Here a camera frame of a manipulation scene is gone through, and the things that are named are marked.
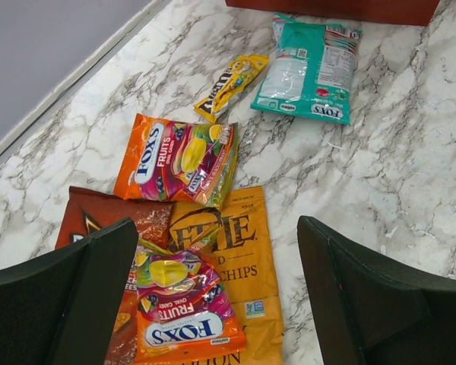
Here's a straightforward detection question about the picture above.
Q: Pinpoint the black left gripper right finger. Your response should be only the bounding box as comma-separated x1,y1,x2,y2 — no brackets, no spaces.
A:
297,216,456,364

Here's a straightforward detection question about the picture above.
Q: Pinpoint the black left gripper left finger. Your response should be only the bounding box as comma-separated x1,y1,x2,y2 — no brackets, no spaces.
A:
0,217,140,365

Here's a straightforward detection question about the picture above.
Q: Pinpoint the red Doritos chips bag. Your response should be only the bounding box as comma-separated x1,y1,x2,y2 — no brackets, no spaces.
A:
55,186,173,364

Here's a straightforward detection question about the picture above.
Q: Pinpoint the yellow Kettle honey dijon bag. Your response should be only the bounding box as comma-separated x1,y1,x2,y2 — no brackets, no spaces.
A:
169,186,283,364

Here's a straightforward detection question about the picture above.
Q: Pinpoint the orange Fox's fruits candy bag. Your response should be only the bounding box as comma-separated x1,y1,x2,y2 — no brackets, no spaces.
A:
113,114,239,209

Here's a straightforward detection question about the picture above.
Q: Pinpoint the teal Fox's mint candy bag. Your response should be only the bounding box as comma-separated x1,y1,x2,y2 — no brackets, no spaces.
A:
251,14,363,125

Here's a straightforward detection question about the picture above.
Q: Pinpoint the red brown paper bag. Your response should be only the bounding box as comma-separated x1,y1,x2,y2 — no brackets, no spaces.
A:
226,0,439,26

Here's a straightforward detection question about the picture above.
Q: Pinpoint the yellow M&M's packet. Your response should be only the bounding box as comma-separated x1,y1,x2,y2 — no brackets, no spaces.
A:
194,55,269,123

